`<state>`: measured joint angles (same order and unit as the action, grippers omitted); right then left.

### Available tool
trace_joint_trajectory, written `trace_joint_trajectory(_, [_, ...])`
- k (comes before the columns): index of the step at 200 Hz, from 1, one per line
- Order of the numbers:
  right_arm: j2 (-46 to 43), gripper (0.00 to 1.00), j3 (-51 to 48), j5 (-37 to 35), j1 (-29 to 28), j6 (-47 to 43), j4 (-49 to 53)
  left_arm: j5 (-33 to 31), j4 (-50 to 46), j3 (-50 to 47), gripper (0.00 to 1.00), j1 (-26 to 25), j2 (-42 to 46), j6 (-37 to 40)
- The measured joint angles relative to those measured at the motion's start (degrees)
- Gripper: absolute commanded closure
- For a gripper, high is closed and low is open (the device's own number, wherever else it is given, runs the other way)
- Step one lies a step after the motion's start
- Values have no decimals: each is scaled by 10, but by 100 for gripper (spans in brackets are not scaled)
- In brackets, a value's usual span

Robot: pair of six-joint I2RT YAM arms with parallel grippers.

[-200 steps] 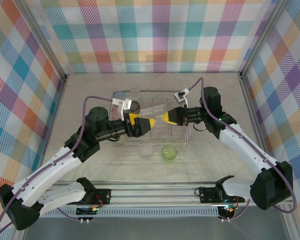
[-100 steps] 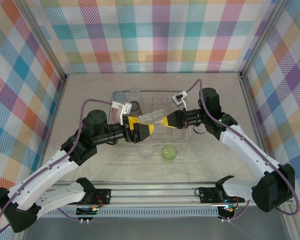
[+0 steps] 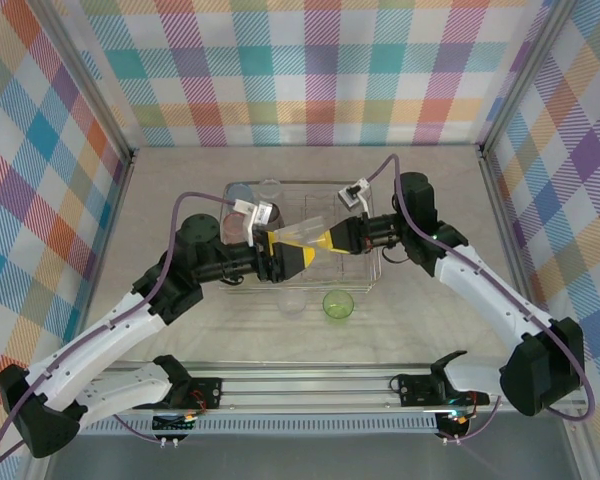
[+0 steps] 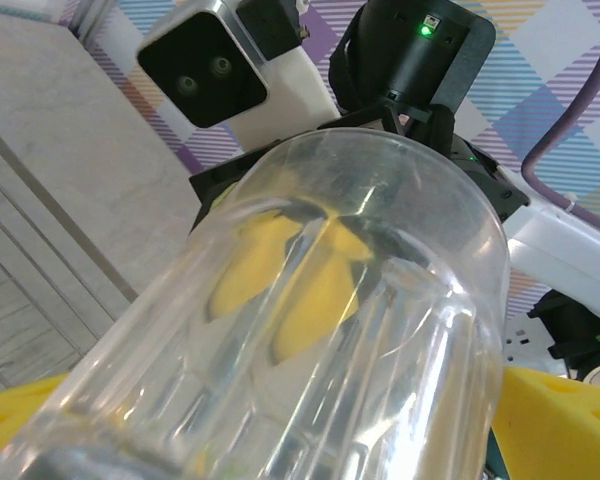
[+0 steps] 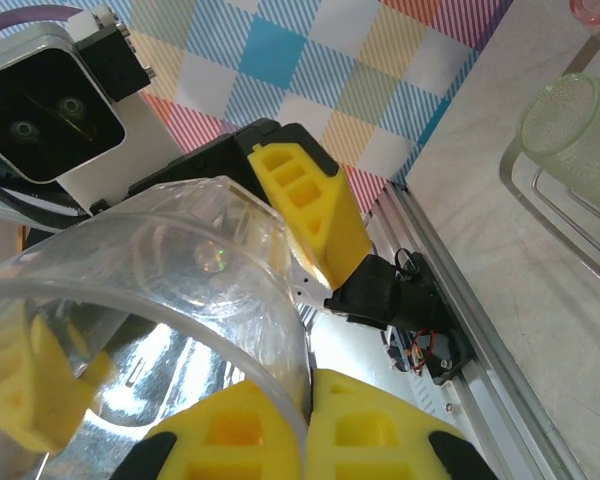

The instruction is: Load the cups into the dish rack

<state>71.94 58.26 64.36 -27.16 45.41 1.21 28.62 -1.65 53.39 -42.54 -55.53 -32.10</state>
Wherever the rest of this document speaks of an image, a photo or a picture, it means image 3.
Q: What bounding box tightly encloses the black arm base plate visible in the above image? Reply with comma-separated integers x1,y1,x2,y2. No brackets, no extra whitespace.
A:
397,374,434,407
189,377,225,410

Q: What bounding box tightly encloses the blue translucent plastic cup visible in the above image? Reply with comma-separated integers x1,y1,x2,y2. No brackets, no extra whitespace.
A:
226,182,255,206

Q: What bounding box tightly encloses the black wired control board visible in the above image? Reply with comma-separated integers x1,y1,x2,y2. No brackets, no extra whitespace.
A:
152,412,197,434
437,409,476,432

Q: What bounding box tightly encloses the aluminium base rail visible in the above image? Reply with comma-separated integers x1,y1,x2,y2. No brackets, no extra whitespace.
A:
94,364,589,416

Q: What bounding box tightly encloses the thin purple base cable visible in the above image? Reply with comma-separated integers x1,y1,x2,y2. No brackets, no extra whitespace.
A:
114,414,164,444
457,399,505,446

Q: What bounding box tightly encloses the clear plastic tumbler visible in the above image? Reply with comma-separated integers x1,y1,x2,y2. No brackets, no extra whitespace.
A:
277,292,309,320
257,178,284,201

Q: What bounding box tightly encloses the bright green small cup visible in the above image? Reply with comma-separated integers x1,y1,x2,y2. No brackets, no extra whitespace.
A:
322,289,357,321

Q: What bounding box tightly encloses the red translucent plastic cup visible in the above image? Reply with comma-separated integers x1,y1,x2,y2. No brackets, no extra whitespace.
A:
222,212,251,244

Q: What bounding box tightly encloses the grey slotted cable duct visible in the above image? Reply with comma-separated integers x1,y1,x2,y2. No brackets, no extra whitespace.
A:
82,417,440,437

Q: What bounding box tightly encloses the aluminium frame post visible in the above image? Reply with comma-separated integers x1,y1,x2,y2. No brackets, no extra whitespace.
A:
27,0,136,164
477,0,581,156

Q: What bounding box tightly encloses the wire dish rack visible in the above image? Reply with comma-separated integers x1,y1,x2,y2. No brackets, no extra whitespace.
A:
218,179,385,296

